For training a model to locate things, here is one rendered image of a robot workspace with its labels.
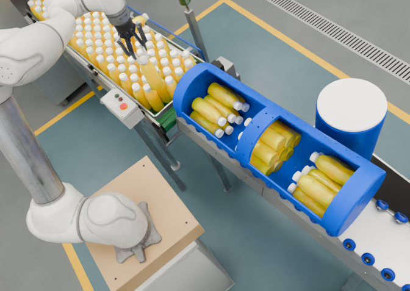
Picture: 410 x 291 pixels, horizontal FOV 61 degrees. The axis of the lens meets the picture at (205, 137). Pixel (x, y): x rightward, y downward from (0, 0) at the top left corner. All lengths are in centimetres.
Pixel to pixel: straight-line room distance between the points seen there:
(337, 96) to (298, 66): 152
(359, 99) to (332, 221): 61
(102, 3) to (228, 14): 245
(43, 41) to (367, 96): 126
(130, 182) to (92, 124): 190
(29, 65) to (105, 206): 51
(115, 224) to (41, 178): 27
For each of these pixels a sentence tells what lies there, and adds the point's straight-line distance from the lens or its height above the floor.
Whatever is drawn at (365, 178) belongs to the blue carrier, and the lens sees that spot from 124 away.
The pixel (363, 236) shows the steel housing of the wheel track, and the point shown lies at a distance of 149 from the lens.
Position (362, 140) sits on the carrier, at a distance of 162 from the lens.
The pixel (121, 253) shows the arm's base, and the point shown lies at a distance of 139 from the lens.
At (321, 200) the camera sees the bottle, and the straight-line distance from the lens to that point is 132.
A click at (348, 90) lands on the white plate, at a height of 104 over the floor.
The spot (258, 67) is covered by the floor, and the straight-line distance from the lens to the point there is 316.
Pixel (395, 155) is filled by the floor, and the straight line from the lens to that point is 271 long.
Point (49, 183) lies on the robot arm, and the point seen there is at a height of 148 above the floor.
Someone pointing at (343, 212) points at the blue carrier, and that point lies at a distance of 122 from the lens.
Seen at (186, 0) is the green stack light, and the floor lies 119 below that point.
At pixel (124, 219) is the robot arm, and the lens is 118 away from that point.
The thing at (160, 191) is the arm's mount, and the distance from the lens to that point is 143.
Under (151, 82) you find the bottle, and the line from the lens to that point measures 168.
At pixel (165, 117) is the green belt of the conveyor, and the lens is 188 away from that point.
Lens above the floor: 234
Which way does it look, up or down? 56 degrees down
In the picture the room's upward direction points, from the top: 25 degrees counter-clockwise
